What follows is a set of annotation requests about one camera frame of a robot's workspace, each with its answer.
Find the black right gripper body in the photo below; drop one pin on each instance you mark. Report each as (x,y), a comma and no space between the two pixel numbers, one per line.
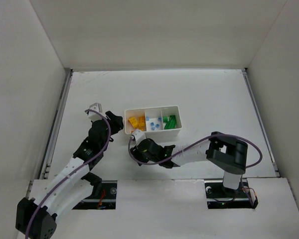
(135,153)

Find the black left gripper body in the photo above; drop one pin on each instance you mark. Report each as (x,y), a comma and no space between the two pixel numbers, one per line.
(112,122)

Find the yellow lego brick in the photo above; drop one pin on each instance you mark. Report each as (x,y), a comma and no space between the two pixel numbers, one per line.
(141,121)

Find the green long lego plate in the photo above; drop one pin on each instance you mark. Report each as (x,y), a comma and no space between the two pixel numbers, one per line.
(170,122)

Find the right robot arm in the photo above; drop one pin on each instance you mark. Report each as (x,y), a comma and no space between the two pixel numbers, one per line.
(225,151)

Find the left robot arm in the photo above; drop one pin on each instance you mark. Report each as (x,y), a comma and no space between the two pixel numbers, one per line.
(37,217)

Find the white divided plastic bin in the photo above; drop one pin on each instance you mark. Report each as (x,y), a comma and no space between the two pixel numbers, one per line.
(153,113)

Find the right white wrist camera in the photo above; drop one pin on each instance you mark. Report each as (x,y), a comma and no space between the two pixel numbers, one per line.
(138,136)

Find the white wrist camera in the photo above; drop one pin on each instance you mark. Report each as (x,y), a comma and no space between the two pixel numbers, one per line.
(94,112)
(138,136)

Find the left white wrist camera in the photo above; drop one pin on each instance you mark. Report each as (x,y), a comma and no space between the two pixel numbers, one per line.
(94,112)

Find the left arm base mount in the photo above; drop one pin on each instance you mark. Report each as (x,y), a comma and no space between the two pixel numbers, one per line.
(103,196)

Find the left aluminium rail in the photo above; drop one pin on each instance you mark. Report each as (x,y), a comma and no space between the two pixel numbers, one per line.
(46,159)

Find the aluminium rail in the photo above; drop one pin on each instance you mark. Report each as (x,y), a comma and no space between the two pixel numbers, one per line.
(46,159)
(269,149)

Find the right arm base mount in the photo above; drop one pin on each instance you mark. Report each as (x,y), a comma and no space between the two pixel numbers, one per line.
(219,197)

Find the right aluminium rail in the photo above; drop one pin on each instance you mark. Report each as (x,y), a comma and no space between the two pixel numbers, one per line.
(269,149)

